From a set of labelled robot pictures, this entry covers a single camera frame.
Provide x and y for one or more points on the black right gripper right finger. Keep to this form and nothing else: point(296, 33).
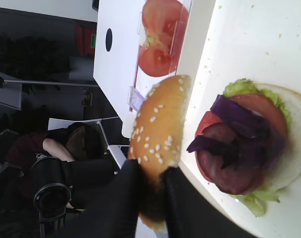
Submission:
point(190, 215)

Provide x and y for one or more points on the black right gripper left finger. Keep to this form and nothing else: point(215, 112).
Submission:
point(114, 212)

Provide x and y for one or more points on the sesame top bun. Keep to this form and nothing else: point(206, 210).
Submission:
point(156, 142)

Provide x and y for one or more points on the lettuce leaf on burger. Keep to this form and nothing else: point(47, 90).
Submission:
point(242, 86)

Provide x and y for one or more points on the tomato slice on burger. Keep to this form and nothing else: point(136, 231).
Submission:
point(239, 139)

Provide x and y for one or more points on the upright tomato slice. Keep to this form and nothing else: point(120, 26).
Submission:
point(159, 18)

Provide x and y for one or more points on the sausage slice on burger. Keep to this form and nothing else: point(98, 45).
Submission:
point(229, 179)

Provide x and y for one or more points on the seated person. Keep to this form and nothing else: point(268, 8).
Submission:
point(80, 147)

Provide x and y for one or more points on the upper left clear holder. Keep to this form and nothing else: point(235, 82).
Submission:
point(135, 94)

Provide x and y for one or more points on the white metal tray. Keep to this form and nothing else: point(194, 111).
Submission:
point(231, 39)

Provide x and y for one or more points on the black camera lens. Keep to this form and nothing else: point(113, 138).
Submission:
point(51, 192)

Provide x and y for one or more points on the left clear divider rail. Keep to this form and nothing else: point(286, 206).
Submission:
point(179, 35)

